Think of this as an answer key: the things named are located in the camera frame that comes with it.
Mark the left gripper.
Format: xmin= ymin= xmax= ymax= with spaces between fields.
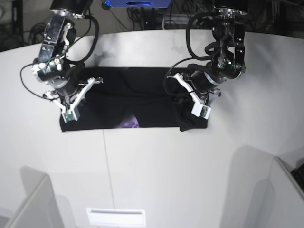
xmin=188 ymin=70 xmax=220 ymax=97

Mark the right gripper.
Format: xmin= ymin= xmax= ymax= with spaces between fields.
xmin=46 ymin=76 xmax=79 ymax=99

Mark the black T-shirt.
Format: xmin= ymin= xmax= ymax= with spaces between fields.
xmin=60 ymin=67 xmax=208 ymax=132

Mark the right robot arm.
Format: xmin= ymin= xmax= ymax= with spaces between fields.
xmin=29 ymin=0 xmax=99 ymax=98

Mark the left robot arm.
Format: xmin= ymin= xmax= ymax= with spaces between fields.
xmin=185 ymin=0 xmax=249 ymax=95

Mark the white power strip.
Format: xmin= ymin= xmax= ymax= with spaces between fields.
xmin=161 ymin=14 xmax=194 ymax=30

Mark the blue box with oval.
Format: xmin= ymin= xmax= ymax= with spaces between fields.
xmin=101 ymin=0 xmax=171 ymax=8

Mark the white left partition panel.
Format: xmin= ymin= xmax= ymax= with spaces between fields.
xmin=5 ymin=174 xmax=65 ymax=228

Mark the white partition panel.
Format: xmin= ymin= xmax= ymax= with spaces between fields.
xmin=247 ymin=157 xmax=304 ymax=228
xmin=5 ymin=174 xmax=65 ymax=228

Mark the white right partition panel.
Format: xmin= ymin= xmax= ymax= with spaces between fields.
xmin=247 ymin=157 xmax=304 ymax=228

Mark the black keyboard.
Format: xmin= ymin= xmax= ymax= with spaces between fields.
xmin=291 ymin=165 xmax=304 ymax=190

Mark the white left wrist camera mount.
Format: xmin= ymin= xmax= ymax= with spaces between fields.
xmin=165 ymin=73 xmax=222 ymax=120

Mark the coiled black cable bundle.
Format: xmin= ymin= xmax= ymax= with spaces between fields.
xmin=28 ymin=22 xmax=48 ymax=46

